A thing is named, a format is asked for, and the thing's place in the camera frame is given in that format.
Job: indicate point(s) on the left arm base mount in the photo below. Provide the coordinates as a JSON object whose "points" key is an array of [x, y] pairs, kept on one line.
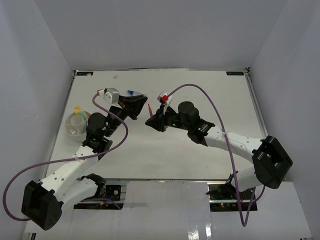
{"points": [[108, 196]]}

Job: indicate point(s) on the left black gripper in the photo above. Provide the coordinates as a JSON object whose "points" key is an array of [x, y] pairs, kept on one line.
{"points": [[132, 105]]}

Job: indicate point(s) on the pink red pen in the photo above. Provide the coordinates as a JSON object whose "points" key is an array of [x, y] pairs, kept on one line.
{"points": [[150, 110]]}

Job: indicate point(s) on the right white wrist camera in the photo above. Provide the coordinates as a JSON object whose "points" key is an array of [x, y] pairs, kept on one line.
{"points": [[165, 101]]}

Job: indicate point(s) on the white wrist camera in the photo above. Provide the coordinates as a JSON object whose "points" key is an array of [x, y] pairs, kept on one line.
{"points": [[165, 101], [110, 95]]}

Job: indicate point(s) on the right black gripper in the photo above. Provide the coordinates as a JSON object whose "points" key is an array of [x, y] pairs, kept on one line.
{"points": [[158, 122]]}

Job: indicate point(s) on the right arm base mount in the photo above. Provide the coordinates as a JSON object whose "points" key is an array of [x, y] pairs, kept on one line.
{"points": [[222, 197]]}

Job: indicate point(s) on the blue pen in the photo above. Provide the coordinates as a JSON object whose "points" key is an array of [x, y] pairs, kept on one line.
{"points": [[84, 127]]}

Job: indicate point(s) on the white divided round container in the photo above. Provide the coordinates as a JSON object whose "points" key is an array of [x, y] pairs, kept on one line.
{"points": [[73, 127]]}

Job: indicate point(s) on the small bottle blue cap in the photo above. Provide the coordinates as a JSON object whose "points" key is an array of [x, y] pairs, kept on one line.
{"points": [[132, 93]]}

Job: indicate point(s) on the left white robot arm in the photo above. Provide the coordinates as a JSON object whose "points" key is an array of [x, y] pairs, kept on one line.
{"points": [[44, 200]]}

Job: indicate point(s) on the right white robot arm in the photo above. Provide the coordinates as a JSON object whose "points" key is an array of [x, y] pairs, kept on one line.
{"points": [[269, 160]]}

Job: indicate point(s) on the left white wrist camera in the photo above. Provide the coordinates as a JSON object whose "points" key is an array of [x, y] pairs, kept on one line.
{"points": [[110, 95]]}

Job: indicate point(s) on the green marker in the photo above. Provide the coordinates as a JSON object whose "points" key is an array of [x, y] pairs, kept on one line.
{"points": [[83, 114]]}

